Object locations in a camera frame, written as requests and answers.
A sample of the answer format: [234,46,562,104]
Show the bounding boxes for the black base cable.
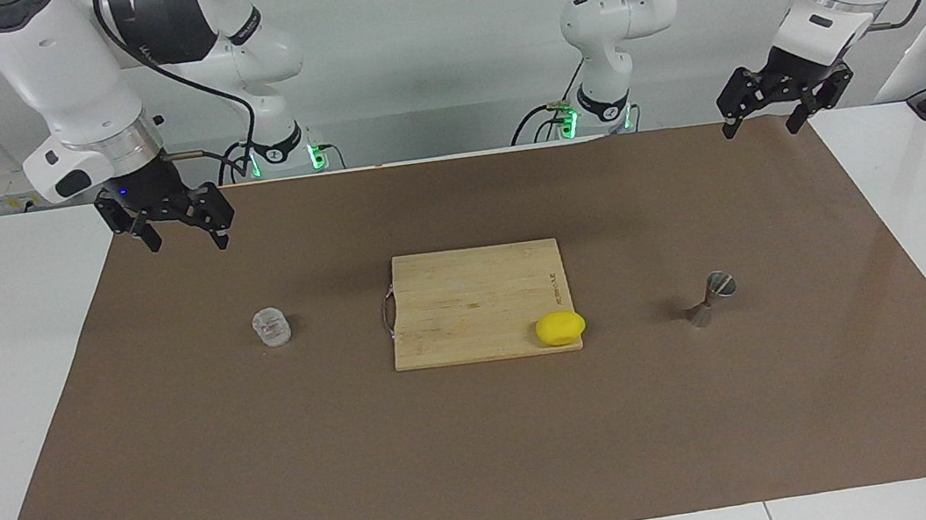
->
[503,55,595,147]
[215,140,260,187]

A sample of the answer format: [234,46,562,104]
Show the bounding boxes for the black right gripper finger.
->
[184,181,239,254]
[96,192,164,259]

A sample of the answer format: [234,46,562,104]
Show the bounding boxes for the bamboo cutting board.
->
[374,235,585,374]

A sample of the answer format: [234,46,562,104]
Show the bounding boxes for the yellow lemon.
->
[533,308,589,349]

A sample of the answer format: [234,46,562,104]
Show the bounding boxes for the black right base cable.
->
[215,140,260,187]

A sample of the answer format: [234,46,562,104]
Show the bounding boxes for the black left base cable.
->
[503,55,595,147]

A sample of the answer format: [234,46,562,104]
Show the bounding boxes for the small clear glass cup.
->
[249,305,295,350]

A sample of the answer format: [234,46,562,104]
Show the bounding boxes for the steel double jigger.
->
[681,268,742,330]

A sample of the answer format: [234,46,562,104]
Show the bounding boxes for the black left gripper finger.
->
[780,67,860,135]
[714,66,771,139]

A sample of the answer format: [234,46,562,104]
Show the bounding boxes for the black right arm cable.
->
[93,0,264,197]

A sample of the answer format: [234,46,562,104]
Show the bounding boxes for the brown table mat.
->
[0,96,926,520]

